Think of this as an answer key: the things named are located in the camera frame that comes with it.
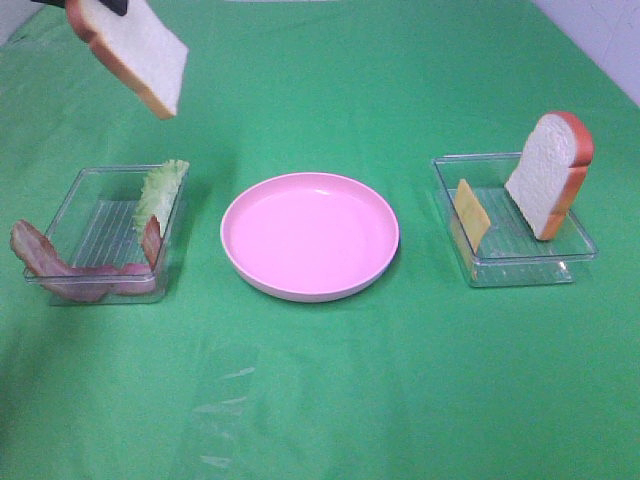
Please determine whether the green tablecloth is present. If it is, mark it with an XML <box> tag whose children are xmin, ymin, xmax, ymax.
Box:
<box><xmin>1</xmin><ymin>1</ymin><xmax>639</xmax><ymax>479</ymax></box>

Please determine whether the upright bread slice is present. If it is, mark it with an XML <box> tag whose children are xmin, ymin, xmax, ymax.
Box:
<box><xmin>505</xmin><ymin>111</ymin><xmax>595</xmax><ymax>241</ymax></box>

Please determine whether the bacon strip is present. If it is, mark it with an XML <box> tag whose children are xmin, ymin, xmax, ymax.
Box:
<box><xmin>10</xmin><ymin>220</ymin><xmax>119</xmax><ymax>302</ymax></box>
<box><xmin>111</xmin><ymin>215</ymin><xmax>162</xmax><ymax>296</ymax></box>

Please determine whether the yellow cheese slice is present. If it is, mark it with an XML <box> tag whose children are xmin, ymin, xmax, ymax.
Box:
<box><xmin>454</xmin><ymin>178</ymin><xmax>491</xmax><ymax>253</ymax></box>

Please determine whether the bread slice with brown crust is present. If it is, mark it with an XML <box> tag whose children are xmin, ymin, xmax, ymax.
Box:
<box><xmin>65</xmin><ymin>0</ymin><xmax>189</xmax><ymax>119</ymax></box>

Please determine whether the clear plastic container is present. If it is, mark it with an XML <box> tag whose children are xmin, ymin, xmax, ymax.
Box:
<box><xmin>23</xmin><ymin>164</ymin><xmax>188</xmax><ymax>305</ymax></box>
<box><xmin>431</xmin><ymin>152</ymin><xmax>598</xmax><ymax>287</ymax></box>

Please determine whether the clear right plastic container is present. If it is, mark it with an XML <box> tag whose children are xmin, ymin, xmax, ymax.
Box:
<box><xmin>431</xmin><ymin>152</ymin><xmax>598</xmax><ymax>287</ymax></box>

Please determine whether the clear left plastic container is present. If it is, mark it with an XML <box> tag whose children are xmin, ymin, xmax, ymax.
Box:
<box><xmin>23</xmin><ymin>164</ymin><xmax>188</xmax><ymax>305</ymax></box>

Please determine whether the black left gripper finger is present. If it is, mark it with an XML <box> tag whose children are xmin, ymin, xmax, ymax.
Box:
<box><xmin>100</xmin><ymin>0</ymin><xmax>129</xmax><ymax>17</ymax></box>

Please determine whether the pink round plate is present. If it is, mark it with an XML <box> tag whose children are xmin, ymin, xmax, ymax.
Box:
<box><xmin>220</xmin><ymin>172</ymin><xmax>400</xmax><ymax>303</ymax></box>

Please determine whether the green lettuce leaf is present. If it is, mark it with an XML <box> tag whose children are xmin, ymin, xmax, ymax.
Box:
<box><xmin>133</xmin><ymin>159</ymin><xmax>190</xmax><ymax>241</ymax></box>

